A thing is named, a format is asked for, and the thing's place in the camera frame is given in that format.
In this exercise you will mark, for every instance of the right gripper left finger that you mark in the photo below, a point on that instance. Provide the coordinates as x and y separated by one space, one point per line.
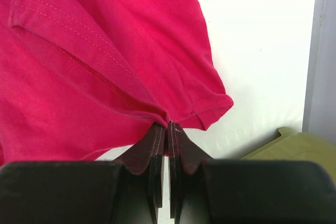
141 192

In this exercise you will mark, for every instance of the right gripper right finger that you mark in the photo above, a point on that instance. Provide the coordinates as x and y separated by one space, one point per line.
184 159

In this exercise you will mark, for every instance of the pink t shirt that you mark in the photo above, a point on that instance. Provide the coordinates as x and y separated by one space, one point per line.
80 77

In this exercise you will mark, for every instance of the olive green plastic basin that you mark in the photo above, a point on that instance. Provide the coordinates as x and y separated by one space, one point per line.
296 146

